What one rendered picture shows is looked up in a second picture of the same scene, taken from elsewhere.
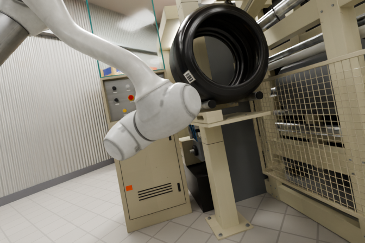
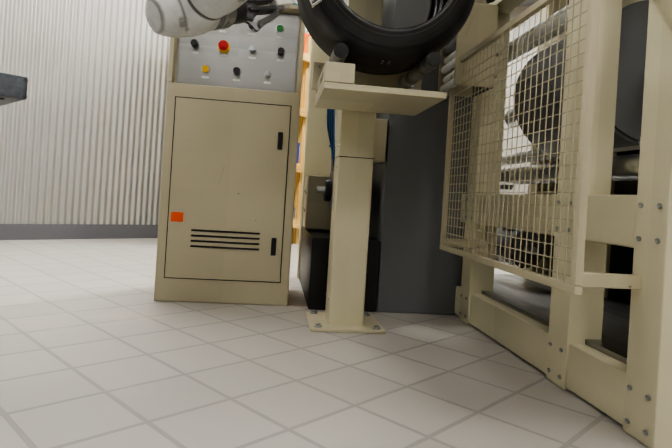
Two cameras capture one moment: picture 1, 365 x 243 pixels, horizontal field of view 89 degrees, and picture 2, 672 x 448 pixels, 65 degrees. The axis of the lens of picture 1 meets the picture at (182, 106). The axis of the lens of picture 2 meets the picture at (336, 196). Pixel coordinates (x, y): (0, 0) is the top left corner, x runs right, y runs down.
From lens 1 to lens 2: 0.80 m
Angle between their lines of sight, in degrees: 6
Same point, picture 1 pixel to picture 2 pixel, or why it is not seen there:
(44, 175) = (15, 210)
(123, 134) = not seen: outside the picture
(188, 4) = not seen: outside the picture
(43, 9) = not seen: outside the picture
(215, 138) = (358, 149)
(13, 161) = not seen: outside the picture
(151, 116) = not seen: outside the picture
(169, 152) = (272, 173)
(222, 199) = (342, 268)
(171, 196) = (253, 259)
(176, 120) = not seen: outside the picture
